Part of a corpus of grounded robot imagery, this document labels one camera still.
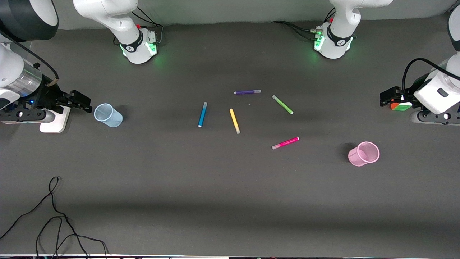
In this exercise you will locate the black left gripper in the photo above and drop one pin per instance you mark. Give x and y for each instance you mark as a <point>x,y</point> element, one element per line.
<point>410,90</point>

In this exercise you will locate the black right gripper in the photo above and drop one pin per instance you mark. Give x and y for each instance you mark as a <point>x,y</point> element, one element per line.
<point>49,95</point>

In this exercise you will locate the pink marker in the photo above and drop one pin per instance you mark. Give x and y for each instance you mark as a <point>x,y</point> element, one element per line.
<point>285,143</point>

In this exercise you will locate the blue marker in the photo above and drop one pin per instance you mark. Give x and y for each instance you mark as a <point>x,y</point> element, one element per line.
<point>202,115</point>

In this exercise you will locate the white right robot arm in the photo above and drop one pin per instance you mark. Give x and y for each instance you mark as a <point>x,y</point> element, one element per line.
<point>118,21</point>

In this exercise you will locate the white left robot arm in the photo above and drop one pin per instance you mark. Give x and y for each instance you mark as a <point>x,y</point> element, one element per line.
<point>341,21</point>

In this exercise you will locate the multicoloured puzzle cube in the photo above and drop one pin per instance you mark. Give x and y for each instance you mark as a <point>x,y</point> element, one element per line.
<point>401,106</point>

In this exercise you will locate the translucent blue plastic cup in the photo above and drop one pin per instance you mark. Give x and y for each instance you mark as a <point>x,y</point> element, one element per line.
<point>109,117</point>

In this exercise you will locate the translucent pink plastic cup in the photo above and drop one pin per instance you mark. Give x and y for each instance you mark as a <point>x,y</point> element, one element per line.
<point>363,154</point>

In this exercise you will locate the green marker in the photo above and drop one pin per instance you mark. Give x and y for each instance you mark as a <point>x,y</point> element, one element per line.
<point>283,104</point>

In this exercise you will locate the purple marker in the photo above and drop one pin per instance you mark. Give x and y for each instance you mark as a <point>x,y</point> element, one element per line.
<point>247,92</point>

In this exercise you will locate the yellow marker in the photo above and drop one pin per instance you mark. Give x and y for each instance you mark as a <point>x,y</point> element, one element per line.
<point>234,121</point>

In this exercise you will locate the white flat base plate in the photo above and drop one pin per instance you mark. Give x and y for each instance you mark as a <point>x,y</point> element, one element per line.
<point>54,124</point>

